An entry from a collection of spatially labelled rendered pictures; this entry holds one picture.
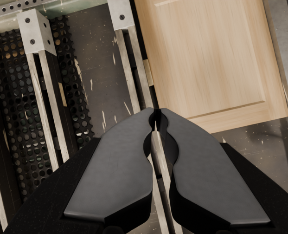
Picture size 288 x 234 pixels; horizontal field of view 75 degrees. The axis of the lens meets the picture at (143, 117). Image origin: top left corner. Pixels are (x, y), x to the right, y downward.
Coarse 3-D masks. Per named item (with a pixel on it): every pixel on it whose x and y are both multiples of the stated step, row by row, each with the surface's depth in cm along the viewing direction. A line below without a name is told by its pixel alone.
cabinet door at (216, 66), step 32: (160, 0) 58; (192, 0) 58; (224, 0) 57; (256, 0) 56; (160, 32) 58; (192, 32) 58; (224, 32) 57; (256, 32) 56; (160, 64) 58; (192, 64) 58; (224, 64) 57; (256, 64) 56; (160, 96) 59; (192, 96) 58; (224, 96) 57; (256, 96) 57; (224, 128) 57
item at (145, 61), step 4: (144, 60) 57; (144, 64) 57; (148, 64) 57; (148, 68) 57; (148, 72) 57; (148, 76) 57; (148, 80) 57; (152, 80) 57; (148, 84) 57; (152, 84) 58
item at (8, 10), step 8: (24, 0) 57; (32, 0) 57; (40, 0) 57; (48, 0) 57; (56, 0) 57; (0, 8) 58; (8, 8) 58; (16, 8) 58; (24, 8) 58; (0, 16) 58
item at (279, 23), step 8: (264, 0) 55; (272, 0) 54; (280, 0) 54; (264, 8) 56; (272, 8) 54; (280, 8) 54; (272, 16) 54; (280, 16) 54; (272, 24) 54; (280, 24) 54; (272, 32) 55; (280, 32) 54; (272, 40) 56; (280, 40) 54; (280, 48) 54; (280, 56) 54; (280, 64) 55; (280, 72) 56
